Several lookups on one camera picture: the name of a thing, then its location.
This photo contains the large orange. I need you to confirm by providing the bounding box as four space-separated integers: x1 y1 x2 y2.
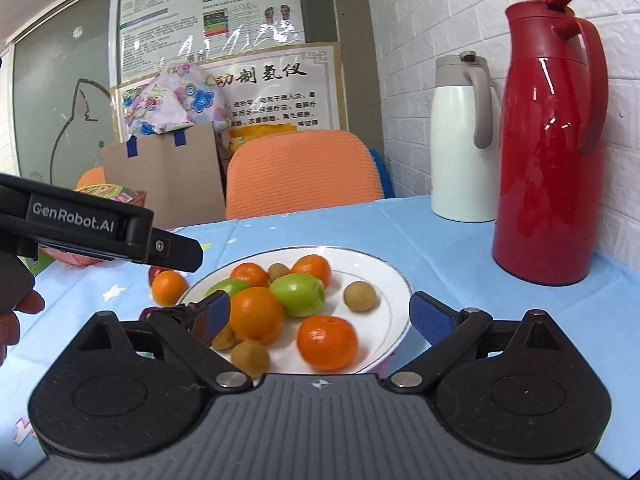
290 254 332 289
228 287 285 345

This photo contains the framed text sign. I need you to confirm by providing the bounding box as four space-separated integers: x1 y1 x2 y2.
110 41 343 143

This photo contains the cardboard box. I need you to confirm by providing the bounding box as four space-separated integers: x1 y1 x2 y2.
102 122 227 231

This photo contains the small mandarin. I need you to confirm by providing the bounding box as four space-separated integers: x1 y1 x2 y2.
151 270 189 307
230 262 270 288

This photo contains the red thermos jug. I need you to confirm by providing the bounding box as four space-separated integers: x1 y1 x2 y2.
491 0 610 287

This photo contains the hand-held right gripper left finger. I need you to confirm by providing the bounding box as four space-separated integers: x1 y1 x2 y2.
75 290 253 394

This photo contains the glass panel with cat drawing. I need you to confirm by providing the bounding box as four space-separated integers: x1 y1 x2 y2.
12 0 121 192

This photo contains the mandarin with green stem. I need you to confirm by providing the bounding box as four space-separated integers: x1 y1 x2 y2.
297 315 359 372

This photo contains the green jujube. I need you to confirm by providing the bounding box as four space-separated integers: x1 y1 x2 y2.
203 278 252 299
269 273 326 318

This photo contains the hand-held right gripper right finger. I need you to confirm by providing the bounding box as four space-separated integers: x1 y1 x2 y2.
384 291 568 394

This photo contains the orange chair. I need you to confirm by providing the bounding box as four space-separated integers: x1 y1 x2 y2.
76 166 106 191
225 130 385 221

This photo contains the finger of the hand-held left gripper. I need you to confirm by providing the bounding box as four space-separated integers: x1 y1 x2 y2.
39 243 117 263
147 228 204 273

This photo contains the blue printed tablecloth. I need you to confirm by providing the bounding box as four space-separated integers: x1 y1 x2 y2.
0 195 640 480

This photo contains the person's left hand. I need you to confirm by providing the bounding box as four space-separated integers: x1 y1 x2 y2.
0 290 46 368

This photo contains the white thermos jug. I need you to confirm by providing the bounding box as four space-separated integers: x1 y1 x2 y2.
431 51 502 223

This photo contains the floral cloth bundle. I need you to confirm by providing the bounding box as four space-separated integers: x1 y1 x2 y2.
124 62 231 137

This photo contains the white plate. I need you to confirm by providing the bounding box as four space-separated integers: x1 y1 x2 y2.
175 245 413 377

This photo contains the wall poster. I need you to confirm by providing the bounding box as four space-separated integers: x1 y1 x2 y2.
117 0 307 83

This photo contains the yellow bag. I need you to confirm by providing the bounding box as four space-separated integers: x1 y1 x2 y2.
227 124 301 154

